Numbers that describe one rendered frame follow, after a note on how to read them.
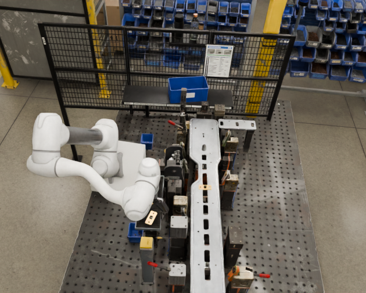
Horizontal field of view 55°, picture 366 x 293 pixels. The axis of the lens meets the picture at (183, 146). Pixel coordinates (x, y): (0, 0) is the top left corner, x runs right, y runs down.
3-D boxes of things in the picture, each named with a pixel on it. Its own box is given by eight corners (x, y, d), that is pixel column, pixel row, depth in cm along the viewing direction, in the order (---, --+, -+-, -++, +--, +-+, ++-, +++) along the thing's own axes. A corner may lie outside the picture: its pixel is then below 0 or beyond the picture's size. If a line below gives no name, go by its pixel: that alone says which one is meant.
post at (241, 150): (252, 153, 295) (259, 128, 274) (239, 153, 295) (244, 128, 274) (251, 148, 299) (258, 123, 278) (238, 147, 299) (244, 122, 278)
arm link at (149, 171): (142, 172, 177) (134, 193, 168) (140, 151, 166) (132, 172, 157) (162, 176, 176) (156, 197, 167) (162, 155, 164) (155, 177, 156)
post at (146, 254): (154, 284, 217) (153, 250, 185) (142, 283, 217) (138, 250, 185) (155, 272, 223) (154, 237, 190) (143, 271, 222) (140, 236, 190)
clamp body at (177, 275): (184, 304, 210) (187, 279, 184) (165, 303, 210) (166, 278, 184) (185, 288, 217) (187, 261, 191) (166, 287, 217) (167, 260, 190)
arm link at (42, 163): (51, 179, 173) (53, 151, 173) (20, 176, 177) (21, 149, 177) (67, 177, 186) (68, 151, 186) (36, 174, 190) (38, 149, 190)
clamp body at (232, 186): (233, 212, 256) (241, 182, 230) (216, 211, 255) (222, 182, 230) (232, 201, 262) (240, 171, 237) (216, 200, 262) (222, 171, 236)
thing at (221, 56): (229, 78, 291) (234, 45, 268) (201, 77, 290) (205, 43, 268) (229, 77, 292) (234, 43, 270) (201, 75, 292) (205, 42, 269)
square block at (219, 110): (219, 142, 302) (225, 110, 276) (210, 142, 302) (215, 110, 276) (219, 136, 308) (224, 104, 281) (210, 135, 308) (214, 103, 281)
